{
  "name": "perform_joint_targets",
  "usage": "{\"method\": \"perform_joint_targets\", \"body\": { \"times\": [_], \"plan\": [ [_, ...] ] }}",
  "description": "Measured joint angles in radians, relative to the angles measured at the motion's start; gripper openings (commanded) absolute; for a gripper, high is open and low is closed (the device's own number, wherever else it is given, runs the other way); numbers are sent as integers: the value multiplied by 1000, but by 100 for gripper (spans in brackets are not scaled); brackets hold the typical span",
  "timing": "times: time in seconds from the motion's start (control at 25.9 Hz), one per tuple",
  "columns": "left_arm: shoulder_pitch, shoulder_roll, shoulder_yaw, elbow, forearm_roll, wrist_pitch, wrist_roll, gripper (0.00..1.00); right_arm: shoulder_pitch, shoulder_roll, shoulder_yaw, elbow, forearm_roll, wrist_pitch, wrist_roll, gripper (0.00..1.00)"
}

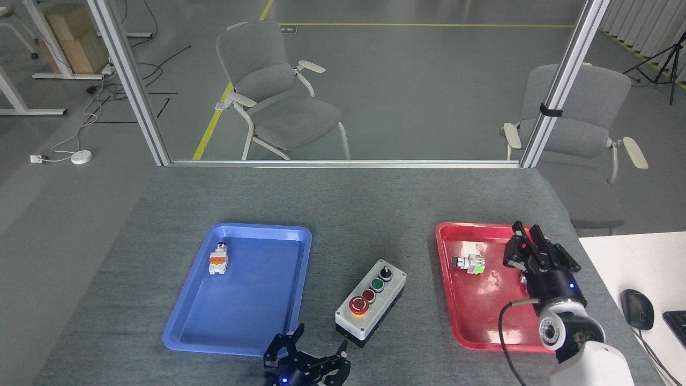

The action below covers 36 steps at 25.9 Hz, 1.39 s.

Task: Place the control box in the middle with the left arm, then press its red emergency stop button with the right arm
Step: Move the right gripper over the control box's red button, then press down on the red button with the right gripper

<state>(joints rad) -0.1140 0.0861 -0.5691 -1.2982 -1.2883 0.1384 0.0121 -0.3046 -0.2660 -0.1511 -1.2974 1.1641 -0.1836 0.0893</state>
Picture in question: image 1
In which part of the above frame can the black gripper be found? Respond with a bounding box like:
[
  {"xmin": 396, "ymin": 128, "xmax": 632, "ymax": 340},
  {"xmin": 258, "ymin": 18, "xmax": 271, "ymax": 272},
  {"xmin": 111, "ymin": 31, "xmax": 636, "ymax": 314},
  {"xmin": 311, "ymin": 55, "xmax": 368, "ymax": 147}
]
[
  {"xmin": 262, "ymin": 323, "xmax": 352, "ymax": 386},
  {"xmin": 502, "ymin": 220, "xmax": 586, "ymax": 307}
]

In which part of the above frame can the grey control box with buttons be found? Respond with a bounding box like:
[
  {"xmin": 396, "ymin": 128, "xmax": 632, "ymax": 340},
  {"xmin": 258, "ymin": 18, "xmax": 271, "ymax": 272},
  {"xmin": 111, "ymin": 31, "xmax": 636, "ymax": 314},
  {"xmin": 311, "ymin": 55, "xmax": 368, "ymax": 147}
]
[{"xmin": 334, "ymin": 259, "xmax": 408, "ymax": 348}]

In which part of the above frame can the brown cardboard box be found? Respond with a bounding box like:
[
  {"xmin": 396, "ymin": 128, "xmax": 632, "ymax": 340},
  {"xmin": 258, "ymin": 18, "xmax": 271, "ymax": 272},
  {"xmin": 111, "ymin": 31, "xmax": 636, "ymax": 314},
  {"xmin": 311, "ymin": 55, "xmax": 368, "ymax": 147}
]
[{"xmin": 40, "ymin": 4, "xmax": 111, "ymax": 75}]

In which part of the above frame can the blue plastic tray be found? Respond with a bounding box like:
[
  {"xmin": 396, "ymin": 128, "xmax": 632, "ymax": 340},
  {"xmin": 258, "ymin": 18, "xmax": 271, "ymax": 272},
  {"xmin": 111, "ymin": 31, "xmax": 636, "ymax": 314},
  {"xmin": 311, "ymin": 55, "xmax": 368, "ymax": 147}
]
[{"xmin": 162, "ymin": 222, "xmax": 313, "ymax": 358}]

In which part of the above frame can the red plastic tray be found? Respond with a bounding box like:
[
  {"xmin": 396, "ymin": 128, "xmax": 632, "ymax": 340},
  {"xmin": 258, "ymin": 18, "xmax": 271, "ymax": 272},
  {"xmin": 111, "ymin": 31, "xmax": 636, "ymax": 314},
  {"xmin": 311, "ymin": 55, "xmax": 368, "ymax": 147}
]
[{"xmin": 435, "ymin": 222, "xmax": 561, "ymax": 353}]

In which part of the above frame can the black computer mouse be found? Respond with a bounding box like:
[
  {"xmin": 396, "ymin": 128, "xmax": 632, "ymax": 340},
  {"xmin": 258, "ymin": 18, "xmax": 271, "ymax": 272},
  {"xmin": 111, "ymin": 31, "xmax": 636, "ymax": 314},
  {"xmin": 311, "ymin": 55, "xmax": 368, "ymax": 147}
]
[{"xmin": 620, "ymin": 288, "xmax": 655, "ymax": 331}]

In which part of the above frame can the grey chair with white armrests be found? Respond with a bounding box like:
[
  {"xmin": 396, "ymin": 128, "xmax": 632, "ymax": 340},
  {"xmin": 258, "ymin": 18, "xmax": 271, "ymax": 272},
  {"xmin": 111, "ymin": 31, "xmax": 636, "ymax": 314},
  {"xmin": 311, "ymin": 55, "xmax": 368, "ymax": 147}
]
[
  {"xmin": 502, "ymin": 63, "xmax": 650, "ymax": 236},
  {"xmin": 215, "ymin": 21, "xmax": 352, "ymax": 161}
]

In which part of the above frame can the black keyboard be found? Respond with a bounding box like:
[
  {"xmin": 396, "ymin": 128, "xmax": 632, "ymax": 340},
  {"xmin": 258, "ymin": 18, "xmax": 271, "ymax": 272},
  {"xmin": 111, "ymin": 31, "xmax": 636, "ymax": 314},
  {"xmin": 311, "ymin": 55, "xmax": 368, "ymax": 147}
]
[{"xmin": 662, "ymin": 310, "xmax": 686, "ymax": 350}]

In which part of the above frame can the black tripod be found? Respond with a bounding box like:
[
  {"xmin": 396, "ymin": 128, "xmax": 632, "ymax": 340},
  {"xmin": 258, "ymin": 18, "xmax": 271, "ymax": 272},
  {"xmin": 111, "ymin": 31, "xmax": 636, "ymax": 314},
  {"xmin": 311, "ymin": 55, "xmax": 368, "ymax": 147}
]
[{"xmin": 622, "ymin": 39, "xmax": 686, "ymax": 106}]

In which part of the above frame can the green white push button switch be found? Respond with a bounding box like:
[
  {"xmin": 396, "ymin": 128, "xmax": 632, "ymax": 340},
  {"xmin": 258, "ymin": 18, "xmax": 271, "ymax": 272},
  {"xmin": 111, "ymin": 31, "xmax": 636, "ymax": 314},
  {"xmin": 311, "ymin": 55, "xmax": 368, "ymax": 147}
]
[{"xmin": 451, "ymin": 255, "xmax": 487, "ymax": 275}]

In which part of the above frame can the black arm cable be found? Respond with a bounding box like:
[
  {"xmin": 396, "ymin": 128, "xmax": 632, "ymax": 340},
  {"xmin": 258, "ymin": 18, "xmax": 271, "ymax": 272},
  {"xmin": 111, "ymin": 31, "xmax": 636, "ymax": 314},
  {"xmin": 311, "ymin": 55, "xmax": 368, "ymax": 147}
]
[{"xmin": 498, "ymin": 299, "xmax": 540, "ymax": 386}]

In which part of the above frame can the white orange push button switch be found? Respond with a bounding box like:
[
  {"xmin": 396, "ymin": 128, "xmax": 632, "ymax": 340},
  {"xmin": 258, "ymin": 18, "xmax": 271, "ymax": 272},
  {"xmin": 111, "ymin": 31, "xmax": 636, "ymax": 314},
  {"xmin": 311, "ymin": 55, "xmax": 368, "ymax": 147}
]
[{"xmin": 208, "ymin": 242, "xmax": 230, "ymax": 276}]

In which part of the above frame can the black mouse cable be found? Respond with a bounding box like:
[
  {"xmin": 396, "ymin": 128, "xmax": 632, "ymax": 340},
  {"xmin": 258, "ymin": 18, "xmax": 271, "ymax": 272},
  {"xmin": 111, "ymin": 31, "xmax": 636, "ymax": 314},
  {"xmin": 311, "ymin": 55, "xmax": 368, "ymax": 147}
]
[{"xmin": 632, "ymin": 327, "xmax": 677, "ymax": 386}]

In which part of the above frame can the silver aluminium post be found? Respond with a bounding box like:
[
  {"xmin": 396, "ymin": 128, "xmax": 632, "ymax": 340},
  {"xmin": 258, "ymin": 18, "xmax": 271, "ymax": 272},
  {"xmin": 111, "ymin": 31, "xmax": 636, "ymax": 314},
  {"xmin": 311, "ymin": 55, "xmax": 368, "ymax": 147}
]
[
  {"xmin": 86, "ymin": 0, "xmax": 173, "ymax": 167},
  {"xmin": 520, "ymin": 0, "xmax": 612, "ymax": 169}
]

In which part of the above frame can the silver aluminium rail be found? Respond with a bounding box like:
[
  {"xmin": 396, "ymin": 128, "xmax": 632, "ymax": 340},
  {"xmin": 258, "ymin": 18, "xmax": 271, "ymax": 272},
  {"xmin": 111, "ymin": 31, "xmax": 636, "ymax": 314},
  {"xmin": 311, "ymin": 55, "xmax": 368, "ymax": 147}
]
[{"xmin": 168, "ymin": 159, "xmax": 524, "ymax": 169}]

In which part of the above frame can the white floor cable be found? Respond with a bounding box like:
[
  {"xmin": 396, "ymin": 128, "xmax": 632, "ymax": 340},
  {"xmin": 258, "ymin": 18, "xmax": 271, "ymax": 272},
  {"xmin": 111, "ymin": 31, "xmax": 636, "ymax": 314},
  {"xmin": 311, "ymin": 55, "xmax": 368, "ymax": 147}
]
[{"xmin": 50, "ymin": 69, "xmax": 116, "ymax": 160}]

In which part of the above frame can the black floor cable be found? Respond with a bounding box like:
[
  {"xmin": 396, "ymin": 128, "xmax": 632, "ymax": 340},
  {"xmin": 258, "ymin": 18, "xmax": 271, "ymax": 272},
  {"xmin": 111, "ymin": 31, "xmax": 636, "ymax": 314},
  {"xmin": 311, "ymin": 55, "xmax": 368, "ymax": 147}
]
[{"xmin": 119, "ymin": 45, "xmax": 192, "ymax": 103}]

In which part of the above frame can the white desk leg frame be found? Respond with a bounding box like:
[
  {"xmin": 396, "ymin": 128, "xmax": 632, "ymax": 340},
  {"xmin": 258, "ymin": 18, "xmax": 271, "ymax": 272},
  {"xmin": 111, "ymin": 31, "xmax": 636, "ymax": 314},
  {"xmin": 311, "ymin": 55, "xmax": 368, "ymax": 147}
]
[
  {"xmin": 0, "ymin": 64, "xmax": 68, "ymax": 116},
  {"xmin": 21, "ymin": 0, "xmax": 106, "ymax": 80}
]

